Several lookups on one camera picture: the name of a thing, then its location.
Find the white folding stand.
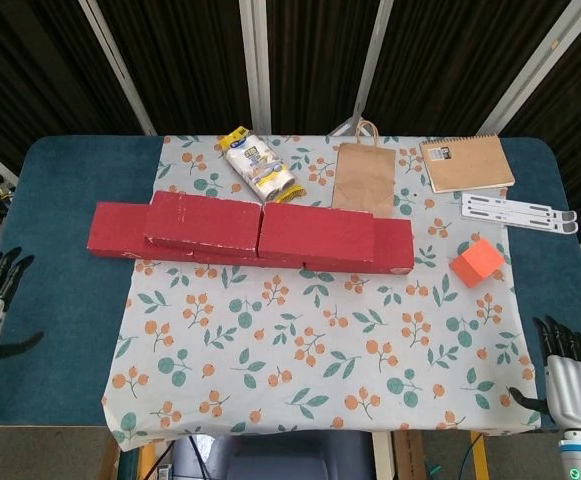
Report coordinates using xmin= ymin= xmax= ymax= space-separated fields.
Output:
xmin=459 ymin=192 xmax=579 ymax=235

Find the orange cube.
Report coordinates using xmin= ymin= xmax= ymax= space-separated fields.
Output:
xmin=448 ymin=238 xmax=505 ymax=289

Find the brown spiral notebook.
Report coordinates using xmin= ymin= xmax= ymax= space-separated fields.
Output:
xmin=418 ymin=133 xmax=516 ymax=195

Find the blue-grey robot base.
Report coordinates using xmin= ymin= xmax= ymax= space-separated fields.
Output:
xmin=172 ymin=430 xmax=375 ymax=480

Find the pack of bag rolls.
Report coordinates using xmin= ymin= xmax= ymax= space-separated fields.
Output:
xmin=219 ymin=125 xmax=307 ymax=205

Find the green cable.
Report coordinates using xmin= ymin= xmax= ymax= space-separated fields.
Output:
xmin=462 ymin=432 xmax=477 ymax=480

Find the brown paper bag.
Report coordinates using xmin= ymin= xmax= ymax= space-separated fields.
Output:
xmin=330 ymin=119 xmax=397 ymax=219

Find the floral print tablecloth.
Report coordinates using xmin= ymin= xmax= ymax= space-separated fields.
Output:
xmin=100 ymin=133 xmax=541 ymax=454

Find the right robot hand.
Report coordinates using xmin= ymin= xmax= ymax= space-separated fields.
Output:
xmin=507 ymin=314 xmax=581 ymax=432

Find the white partition post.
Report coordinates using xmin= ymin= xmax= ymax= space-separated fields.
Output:
xmin=479 ymin=0 xmax=581 ymax=141
xmin=238 ymin=0 xmax=273 ymax=135
xmin=328 ymin=0 xmax=396 ymax=136
xmin=78 ymin=0 xmax=157 ymax=136

